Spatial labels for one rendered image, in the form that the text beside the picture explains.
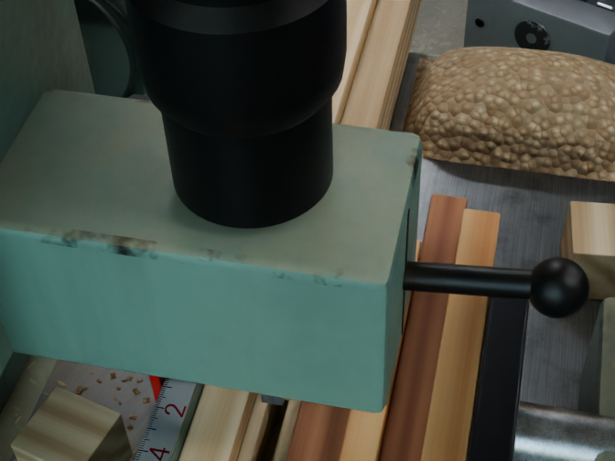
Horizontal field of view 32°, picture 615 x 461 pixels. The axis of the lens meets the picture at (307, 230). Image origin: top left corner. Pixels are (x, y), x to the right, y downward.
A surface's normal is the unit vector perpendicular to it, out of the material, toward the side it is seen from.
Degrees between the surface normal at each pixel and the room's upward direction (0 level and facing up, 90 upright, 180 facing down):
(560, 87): 19
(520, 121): 42
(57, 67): 90
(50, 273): 90
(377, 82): 0
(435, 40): 0
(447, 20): 0
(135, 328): 90
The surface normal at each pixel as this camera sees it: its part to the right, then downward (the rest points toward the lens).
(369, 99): -0.04, -0.69
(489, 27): -0.59, 0.60
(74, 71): 0.97, 0.14
